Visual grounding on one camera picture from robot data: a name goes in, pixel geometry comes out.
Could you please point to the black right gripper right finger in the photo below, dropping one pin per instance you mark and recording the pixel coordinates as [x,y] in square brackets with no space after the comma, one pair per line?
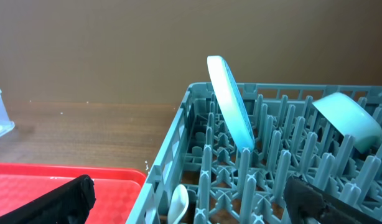
[306,203]

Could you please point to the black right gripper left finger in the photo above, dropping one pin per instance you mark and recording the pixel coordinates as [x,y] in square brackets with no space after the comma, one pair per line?
[67,204]

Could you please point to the green bowl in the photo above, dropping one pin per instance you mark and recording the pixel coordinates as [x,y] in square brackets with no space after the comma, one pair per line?
[349,118]

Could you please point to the white plastic spoon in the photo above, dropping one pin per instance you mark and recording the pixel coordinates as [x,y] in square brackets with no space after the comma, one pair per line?
[178,205]

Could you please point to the light blue plate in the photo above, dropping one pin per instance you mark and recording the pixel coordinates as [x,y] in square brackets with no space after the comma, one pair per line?
[230,102]

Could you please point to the grey dishwasher rack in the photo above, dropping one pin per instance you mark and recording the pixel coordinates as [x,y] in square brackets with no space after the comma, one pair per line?
[292,138]

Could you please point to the red plastic tray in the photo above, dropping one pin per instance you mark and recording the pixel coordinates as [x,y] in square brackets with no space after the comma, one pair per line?
[116,189]

